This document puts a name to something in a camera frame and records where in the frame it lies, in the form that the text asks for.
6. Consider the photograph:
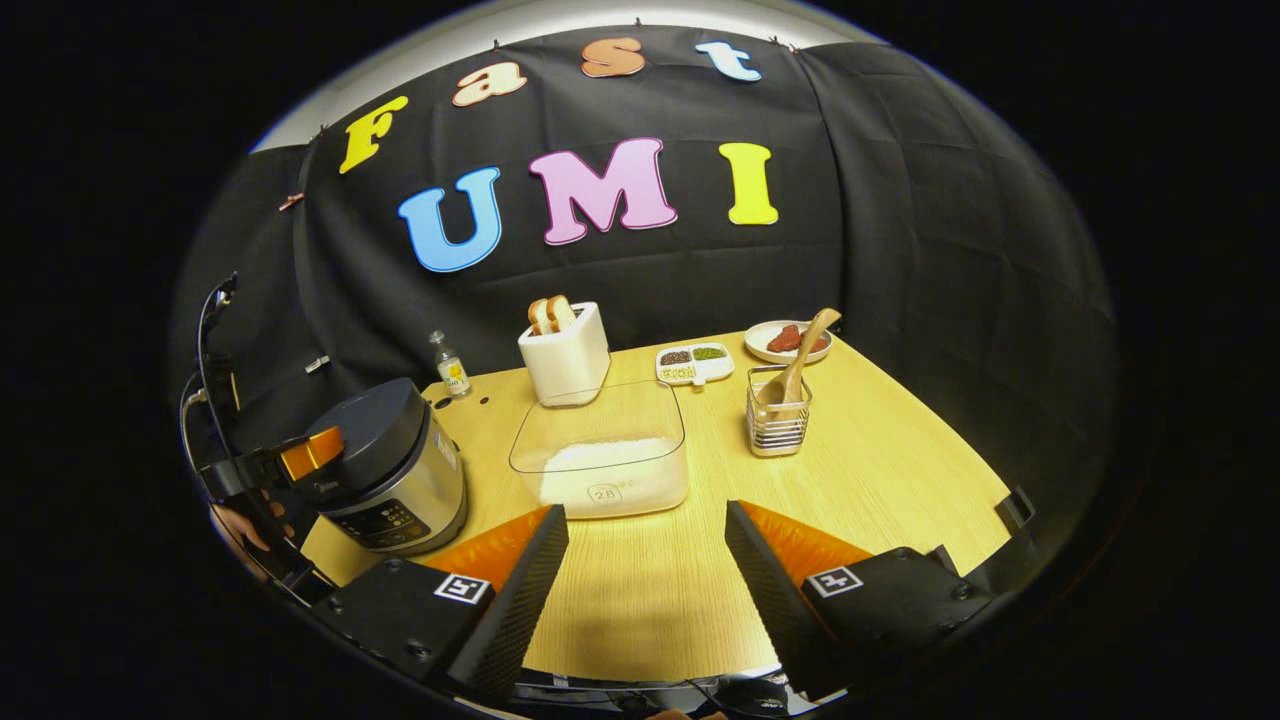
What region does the white round plate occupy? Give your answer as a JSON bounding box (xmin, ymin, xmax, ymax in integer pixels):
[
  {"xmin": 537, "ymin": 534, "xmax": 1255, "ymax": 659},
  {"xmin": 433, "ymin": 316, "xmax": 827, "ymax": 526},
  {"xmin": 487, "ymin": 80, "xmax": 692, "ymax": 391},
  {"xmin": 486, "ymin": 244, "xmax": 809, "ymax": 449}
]
[{"xmin": 744, "ymin": 320, "xmax": 834, "ymax": 365}]

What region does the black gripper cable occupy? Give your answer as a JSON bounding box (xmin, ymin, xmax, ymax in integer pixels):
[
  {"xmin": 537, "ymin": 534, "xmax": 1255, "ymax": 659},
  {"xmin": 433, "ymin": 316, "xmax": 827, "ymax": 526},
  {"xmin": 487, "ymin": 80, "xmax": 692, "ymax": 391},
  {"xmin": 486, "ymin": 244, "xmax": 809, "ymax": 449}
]
[{"xmin": 180, "ymin": 275, "xmax": 241, "ymax": 471}]

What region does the white toaster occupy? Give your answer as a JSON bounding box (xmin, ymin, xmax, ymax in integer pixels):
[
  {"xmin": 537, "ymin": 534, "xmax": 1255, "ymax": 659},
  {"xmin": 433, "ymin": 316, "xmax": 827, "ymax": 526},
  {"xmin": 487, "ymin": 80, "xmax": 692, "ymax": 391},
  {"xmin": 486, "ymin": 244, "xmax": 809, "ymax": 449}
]
[{"xmin": 517, "ymin": 300, "xmax": 612, "ymax": 408}]

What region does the dark grey rice cooker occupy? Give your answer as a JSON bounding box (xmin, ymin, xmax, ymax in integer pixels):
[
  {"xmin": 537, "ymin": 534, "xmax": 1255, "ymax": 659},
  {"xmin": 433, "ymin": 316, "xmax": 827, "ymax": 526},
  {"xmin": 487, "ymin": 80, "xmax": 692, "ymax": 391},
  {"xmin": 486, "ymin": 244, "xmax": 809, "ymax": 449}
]
[{"xmin": 303, "ymin": 377, "xmax": 469, "ymax": 557}]

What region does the metal wire chopstick holder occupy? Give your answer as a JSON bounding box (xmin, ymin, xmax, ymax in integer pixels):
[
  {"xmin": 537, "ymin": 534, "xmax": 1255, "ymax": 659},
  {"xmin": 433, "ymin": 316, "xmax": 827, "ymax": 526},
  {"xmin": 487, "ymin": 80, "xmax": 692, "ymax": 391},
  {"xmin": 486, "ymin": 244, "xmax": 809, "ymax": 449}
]
[{"xmin": 746, "ymin": 365, "xmax": 813, "ymax": 459}]

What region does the black backdrop cloth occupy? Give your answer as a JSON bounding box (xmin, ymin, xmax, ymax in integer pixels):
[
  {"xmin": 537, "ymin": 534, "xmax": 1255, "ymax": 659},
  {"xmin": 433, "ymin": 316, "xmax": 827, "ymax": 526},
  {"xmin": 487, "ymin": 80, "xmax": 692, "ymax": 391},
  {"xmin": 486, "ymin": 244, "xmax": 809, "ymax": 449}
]
[{"xmin": 170, "ymin": 25, "xmax": 1119, "ymax": 561}]

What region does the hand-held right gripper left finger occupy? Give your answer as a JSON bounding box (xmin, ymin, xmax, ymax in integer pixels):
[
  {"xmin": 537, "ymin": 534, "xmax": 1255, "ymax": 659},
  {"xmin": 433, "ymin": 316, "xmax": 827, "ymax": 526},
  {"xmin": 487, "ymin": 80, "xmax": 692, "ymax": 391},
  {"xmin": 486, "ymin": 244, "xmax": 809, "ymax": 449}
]
[{"xmin": 312, "ymin": 503, "xmax": 571, "ymax": 706}]

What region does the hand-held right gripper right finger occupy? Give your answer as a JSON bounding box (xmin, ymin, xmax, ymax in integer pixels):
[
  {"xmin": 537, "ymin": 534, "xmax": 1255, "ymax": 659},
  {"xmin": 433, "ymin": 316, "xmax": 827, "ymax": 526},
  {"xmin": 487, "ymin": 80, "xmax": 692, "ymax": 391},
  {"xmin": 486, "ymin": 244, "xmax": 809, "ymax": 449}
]
[{"xmin": 724, "ymin": 500, "xmax": 996, "ymax": 701}]

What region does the clear plastic container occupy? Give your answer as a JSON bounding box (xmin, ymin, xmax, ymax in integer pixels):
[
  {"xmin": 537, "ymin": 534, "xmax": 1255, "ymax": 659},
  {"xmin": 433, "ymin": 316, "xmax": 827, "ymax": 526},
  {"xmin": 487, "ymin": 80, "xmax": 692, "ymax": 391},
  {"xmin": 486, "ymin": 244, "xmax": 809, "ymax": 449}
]
[{"xmin": 508, "ymin": 380, "xmax": 691, "ymax": 521}]

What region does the white divided grain dish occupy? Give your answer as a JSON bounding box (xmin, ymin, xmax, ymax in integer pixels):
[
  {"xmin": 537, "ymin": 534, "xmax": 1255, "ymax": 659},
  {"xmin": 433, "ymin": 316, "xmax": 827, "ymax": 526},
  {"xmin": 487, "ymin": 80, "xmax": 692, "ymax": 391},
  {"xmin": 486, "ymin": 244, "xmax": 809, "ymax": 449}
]
[{"xmin": 655, "ymin": 343, "xmax": 736, "ymax": 387}]

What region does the small glass bottle yellow label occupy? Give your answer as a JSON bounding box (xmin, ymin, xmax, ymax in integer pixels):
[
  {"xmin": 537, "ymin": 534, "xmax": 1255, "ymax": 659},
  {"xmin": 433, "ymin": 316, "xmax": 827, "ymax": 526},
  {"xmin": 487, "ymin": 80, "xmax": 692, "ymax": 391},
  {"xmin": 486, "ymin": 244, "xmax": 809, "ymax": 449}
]
[{"xmin": 430, "ymin": 331, "xmax": 472, "ymax": 400}]

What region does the white rice heap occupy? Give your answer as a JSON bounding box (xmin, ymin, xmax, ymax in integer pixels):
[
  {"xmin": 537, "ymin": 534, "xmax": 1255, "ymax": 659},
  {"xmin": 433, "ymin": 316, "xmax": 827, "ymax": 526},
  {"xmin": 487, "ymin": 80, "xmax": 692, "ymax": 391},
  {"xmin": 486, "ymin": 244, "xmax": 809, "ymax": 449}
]
[{"xmin": 538, "ymin": 437, "xmax": 689, "ymax": 519}]

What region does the wooden spoon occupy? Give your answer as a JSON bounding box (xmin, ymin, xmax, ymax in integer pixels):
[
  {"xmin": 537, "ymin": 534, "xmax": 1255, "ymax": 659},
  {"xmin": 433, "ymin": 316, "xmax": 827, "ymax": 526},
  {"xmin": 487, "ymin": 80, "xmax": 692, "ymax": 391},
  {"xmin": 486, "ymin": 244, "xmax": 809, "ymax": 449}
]
[{"xmin": 757, "ymin": 308, "xmax": 843, "ymax": 409}]

